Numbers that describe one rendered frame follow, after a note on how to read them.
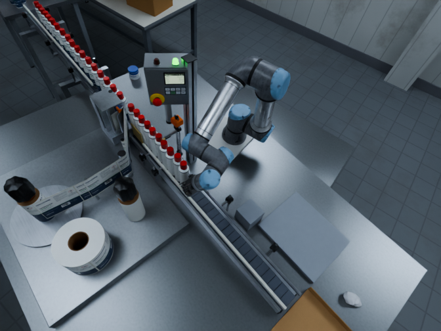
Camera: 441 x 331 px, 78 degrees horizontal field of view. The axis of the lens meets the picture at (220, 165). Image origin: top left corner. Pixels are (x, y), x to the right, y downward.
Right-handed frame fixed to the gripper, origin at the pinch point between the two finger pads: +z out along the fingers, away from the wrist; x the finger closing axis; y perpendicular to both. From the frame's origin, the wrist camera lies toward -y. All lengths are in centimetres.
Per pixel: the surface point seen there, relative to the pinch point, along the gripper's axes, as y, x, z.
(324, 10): -312, -82, 107
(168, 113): -8.8, -35.0, -4.3
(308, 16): -308, -90, 129
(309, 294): -11, 69, -28
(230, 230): -1.8, 28.5, -10.0
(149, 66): -1, -48, -35
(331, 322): -10, 80, -35
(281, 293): 0, 59, -27
